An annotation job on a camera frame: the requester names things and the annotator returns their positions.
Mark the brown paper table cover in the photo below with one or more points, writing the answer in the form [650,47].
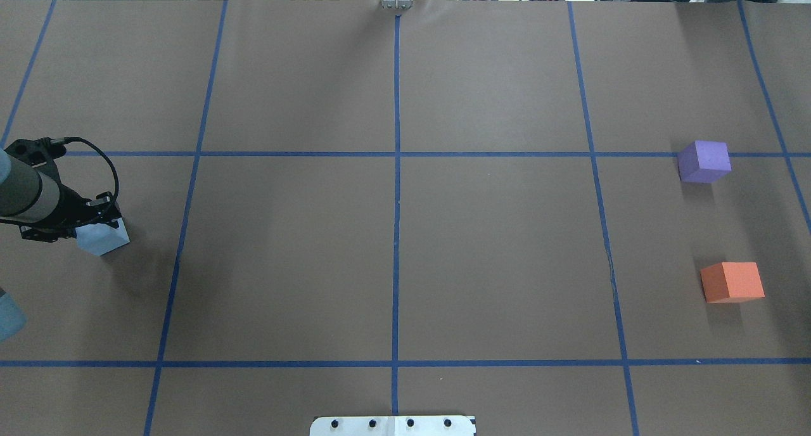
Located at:
[468,208]

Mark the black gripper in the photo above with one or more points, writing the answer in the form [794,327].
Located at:
[71,211]

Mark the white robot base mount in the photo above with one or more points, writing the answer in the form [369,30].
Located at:
[394,425]

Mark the orange foam block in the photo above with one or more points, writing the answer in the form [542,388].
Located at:
[731,282]

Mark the purple foam block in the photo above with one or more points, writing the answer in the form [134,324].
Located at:
[704,162]

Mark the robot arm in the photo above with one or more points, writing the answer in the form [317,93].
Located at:
[34,198]

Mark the light blue foam block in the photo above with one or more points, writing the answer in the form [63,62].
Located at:
[99,239]

